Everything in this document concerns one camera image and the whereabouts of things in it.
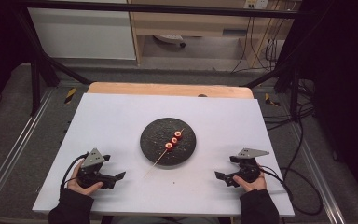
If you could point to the black metal frame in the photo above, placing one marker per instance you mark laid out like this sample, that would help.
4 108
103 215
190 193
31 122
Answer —
167 9

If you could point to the light wooden desk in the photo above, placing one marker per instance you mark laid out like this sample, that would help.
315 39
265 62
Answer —
192 23

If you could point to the aluminium floor rail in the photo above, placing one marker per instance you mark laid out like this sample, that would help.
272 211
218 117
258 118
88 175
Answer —
320 174
15 146

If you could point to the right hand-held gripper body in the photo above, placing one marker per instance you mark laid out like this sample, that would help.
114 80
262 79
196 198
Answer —
248 169

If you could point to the white board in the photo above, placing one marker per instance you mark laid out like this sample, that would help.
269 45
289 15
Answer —
112 124

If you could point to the wooden table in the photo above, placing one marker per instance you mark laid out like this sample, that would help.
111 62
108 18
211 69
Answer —
155 89

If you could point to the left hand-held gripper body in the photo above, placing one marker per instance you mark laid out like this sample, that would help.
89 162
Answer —
92 159

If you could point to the wooden skewer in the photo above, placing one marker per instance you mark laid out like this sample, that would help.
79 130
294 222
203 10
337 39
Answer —
157 161

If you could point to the white power strip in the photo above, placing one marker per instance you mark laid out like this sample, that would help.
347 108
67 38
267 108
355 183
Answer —
256 3

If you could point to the black speckled round plate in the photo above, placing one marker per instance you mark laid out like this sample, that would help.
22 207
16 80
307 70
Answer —
155 141

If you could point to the chair base with caster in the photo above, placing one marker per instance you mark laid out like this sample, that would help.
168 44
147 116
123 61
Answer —
169 39

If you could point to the white cabinet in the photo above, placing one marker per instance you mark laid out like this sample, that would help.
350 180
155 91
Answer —
84 34

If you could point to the red sausage piece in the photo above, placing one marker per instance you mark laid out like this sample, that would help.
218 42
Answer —
174 140
177 134
168 146

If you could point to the person's left hand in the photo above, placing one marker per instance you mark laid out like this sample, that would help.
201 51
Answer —
74 184

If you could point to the person's right hand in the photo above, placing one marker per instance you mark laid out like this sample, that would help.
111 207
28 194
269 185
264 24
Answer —
254 185

